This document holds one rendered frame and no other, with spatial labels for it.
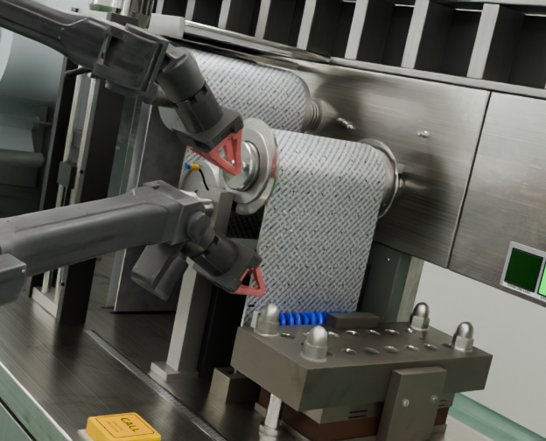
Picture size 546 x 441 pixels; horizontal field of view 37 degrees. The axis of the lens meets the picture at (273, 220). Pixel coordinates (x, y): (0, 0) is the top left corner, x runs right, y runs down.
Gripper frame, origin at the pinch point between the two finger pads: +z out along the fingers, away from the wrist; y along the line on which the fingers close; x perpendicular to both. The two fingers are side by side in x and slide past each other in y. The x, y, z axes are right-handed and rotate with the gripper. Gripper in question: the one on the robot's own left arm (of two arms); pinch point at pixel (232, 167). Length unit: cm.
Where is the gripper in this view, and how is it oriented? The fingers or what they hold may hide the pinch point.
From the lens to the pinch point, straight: 122.0
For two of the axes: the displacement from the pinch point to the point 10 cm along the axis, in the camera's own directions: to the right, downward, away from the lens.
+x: 6.9, -6.6, 3.1
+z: 4.0, 7.0, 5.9
